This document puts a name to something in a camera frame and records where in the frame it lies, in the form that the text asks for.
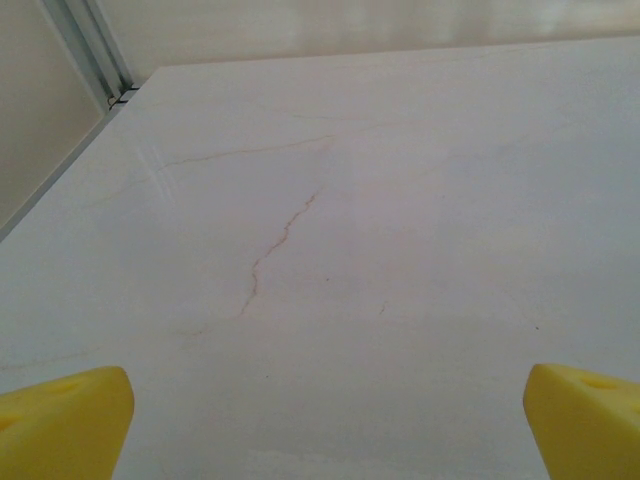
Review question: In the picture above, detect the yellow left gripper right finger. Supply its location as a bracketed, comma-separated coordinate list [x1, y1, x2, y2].
[523, 363, 640, 480]

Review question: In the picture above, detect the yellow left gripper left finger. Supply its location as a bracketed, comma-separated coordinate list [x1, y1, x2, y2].
[0, 365, 135, 480]

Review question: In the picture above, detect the aluminium left side rail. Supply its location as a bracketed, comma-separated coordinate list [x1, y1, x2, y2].
[0, 97, 132, 244]

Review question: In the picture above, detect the aluminium left upright post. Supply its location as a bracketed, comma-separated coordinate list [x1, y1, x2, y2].
[42, 0, 135, 109]

